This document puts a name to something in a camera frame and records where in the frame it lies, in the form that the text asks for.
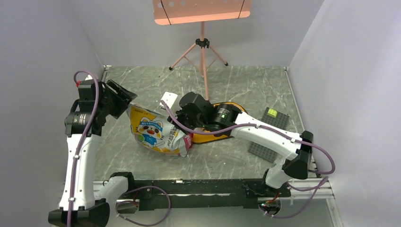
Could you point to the pink music stand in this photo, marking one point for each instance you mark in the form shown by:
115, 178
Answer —
173, 12

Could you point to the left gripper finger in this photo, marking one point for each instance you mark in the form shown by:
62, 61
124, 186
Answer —
115, 88
118, 103

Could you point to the green building brick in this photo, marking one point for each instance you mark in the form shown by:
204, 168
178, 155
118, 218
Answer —
272, 113

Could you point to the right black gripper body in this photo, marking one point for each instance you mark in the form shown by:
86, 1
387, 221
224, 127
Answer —
187, 121

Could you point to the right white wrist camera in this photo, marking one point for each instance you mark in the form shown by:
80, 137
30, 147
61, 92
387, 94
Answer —
169, 99

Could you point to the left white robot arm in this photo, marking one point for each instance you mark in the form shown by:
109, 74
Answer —
80, 205

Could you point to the pet food bag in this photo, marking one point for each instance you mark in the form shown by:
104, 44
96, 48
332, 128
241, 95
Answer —
153, 131

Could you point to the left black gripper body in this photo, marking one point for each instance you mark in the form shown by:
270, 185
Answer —
103, 105

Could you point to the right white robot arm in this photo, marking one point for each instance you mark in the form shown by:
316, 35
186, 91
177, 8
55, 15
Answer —
294, 148

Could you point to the yellow double pet bowl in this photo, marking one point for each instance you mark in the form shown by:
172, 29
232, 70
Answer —
223, 117

